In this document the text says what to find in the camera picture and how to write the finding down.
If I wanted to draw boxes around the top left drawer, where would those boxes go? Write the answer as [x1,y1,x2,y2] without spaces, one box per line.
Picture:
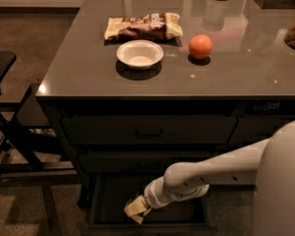
[61,115,237,145]

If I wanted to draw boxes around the white paper bowl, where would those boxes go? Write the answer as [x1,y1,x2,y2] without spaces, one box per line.
[116,40,163,70]

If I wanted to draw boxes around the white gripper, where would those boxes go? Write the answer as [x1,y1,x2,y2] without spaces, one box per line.
[123,176,175,225]

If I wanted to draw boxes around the open bottom left drawer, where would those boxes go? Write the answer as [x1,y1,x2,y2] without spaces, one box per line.
[82,173,217,236]

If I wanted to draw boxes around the middle left drawer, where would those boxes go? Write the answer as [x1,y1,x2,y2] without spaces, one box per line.
[78,150,216,173]

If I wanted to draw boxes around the brown chip bag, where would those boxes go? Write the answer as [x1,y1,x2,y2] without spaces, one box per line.
[104,13,183,41]

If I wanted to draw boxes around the top right drawer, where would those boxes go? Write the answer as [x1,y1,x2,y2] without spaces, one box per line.
[229,115,295,146]

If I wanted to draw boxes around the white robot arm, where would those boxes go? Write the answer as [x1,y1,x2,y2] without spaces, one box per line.
[124,121,295,236]

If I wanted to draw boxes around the dark wooden chair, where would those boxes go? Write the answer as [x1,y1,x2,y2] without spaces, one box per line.
[0,51,73,174]

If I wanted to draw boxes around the orange fruit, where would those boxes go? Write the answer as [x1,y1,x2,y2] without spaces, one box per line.
[189,34,212,60]

